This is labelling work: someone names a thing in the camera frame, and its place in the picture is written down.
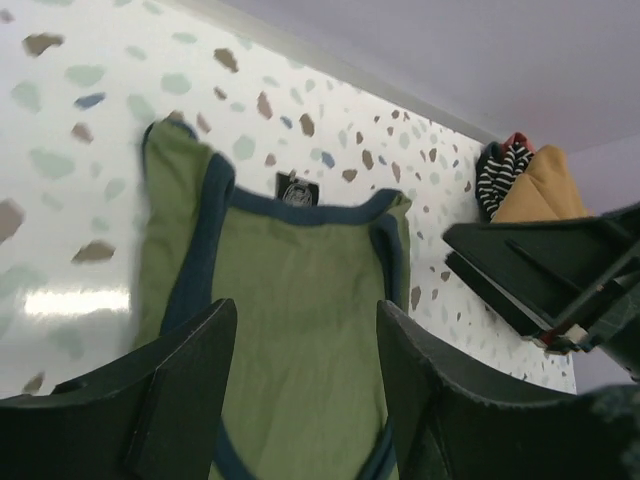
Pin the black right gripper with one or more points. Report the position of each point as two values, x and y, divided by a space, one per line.
583 272

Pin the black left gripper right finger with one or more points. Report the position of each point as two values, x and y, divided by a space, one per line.
454 417

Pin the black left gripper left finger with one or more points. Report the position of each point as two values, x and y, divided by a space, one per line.
151 414

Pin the tan ribbed tank top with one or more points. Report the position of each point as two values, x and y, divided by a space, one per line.
545 191

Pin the olive green tank top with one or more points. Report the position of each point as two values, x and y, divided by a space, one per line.
305 395

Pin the striped folded tank top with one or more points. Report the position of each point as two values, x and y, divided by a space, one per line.
496 170

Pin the red patterned folded tank top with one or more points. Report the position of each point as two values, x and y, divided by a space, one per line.
520 139

